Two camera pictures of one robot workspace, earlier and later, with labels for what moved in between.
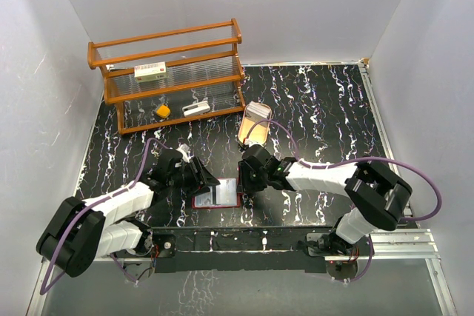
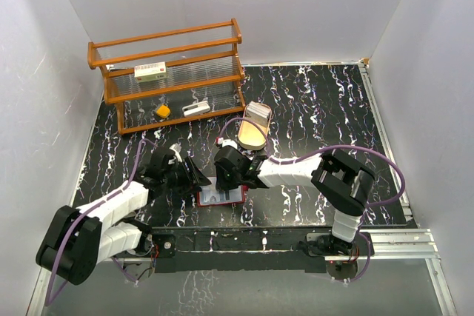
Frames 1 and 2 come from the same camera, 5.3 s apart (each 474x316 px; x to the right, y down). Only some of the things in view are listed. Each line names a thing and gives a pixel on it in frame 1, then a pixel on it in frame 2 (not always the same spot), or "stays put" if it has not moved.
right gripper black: [246, 186] -> [222, 184]
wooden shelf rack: [172, 77] stays put
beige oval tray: [259, 133] stays put
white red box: [150, 72] stays put
